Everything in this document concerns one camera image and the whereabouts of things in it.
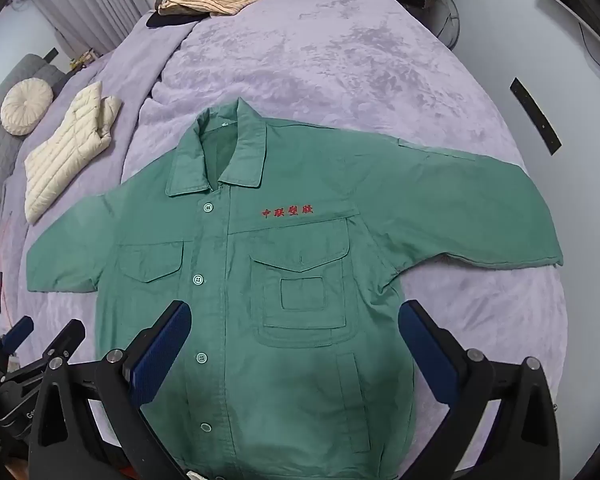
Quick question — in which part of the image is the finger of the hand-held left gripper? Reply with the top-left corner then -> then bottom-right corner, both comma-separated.
0,316 -> 35,357
27,319 -> 87,367

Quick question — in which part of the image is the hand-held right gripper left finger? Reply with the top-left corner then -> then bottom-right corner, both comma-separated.
27,300 -> 193,480

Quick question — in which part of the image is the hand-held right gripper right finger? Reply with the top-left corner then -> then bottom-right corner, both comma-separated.
397,300 -> 562,480

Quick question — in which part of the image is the green work jacket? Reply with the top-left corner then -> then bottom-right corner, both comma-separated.
26,97 -> 565,480

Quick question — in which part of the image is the grey quilted headboard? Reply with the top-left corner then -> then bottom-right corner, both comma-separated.
0,52 -> 67,321

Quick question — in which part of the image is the cream quilted puffer vest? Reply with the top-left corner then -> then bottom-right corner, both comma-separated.
24,81 -> 123,225

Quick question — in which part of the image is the round cream cushion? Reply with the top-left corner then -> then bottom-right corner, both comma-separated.
0,79 -> 54,137

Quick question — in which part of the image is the purple plush blanket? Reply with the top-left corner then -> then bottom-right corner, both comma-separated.
0,0 -> 567,480

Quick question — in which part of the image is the dark cloth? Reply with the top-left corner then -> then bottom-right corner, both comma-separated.
146,10 -> 203,29

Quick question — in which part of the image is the standing fan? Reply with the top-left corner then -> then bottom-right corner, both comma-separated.
424,0 -> 462,52

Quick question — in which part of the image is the grey pleated curtain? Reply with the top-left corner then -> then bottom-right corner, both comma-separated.
15,0 -> 148,57

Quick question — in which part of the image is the black cable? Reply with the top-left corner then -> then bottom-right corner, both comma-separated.
577,21 -> 600,82

